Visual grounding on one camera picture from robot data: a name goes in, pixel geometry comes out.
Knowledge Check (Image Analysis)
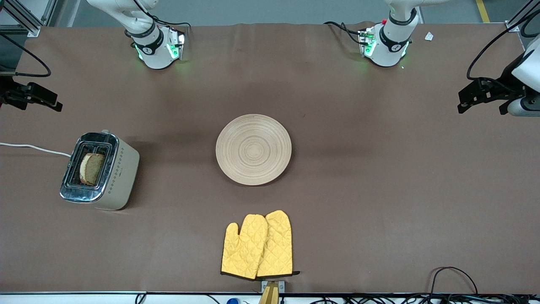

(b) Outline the cream and chrome toaster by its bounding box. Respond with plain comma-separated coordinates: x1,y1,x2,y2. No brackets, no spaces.
59,129,140,211

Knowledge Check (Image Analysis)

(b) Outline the aluminium frame profile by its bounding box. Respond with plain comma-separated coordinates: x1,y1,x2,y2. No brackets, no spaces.
505,0,540,33
0,0,57,38

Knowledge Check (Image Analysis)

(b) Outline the brown table cover sheet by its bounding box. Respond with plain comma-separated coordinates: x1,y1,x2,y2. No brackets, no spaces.
0,22,540,295

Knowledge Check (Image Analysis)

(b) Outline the white toaster power cord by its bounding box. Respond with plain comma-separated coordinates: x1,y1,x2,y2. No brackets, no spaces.
0,142,72,158

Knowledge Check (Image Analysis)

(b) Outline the metal base connector bracket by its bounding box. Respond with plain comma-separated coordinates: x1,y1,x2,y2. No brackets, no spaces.
167,27,186,60
358,28,377,58

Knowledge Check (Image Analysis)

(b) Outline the looped black cable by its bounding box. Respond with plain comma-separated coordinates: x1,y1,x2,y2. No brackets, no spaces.
428,266,479,296

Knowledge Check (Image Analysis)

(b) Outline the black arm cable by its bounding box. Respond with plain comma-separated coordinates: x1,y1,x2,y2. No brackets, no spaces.
0,33,52,79
466,0,540,83

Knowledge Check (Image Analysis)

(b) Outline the round light wooden plate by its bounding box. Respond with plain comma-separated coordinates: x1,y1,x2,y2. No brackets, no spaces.
215,114,292,186

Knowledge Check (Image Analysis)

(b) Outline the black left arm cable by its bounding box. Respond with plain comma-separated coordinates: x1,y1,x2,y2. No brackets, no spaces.
466,0,540,83

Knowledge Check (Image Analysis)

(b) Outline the slice of brown toast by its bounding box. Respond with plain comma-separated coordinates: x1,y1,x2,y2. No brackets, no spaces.
79,153,106,186

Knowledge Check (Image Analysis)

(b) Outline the black cable bundle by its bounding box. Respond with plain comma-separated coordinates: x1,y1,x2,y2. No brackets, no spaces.
295,293,540,304

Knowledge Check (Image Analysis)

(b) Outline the yellow quilted oven mitt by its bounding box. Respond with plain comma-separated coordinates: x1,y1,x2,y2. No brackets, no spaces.
256,210,301,278
221,214,269,280

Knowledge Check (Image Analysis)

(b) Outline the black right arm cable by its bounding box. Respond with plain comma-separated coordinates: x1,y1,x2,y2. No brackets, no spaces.
0,33,52,79

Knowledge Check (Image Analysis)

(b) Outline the wooden beam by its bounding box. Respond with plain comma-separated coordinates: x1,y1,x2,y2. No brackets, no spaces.
258,282,280,304

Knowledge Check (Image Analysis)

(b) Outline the black base cable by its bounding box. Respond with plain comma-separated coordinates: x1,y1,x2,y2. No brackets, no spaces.
324,21,364,45
134,0,191,31

